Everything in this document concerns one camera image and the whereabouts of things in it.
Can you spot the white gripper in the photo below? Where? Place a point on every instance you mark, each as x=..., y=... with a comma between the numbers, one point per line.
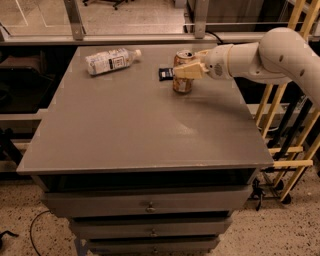
x=216, y=63

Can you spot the orange soda can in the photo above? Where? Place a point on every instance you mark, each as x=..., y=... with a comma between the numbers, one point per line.
x=183, y=86

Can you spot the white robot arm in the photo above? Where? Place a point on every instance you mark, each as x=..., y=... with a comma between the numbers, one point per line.
x=281, y=56

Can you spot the clear plastic water bottle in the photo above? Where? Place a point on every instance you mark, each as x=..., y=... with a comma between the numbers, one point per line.
x=111, y=60

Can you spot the grey drawer cabinet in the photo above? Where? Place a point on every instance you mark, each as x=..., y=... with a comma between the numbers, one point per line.
x=127, y=130

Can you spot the top drawer with knob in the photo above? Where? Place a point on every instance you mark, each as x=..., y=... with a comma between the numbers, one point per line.
x=147, y=201

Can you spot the drawer with knob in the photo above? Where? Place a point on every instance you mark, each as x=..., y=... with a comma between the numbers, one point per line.
x=147, y=201
x=150, y=228
x=153, y=246

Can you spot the middle drawer with knob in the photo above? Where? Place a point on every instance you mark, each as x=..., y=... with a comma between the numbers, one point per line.
x=150, y=228

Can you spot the bottom drawer with knob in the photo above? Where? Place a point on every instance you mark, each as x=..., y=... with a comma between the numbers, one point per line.
x=153, y=246

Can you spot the metal railing frame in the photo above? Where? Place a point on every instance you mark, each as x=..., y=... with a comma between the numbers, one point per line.
x=88, y=22

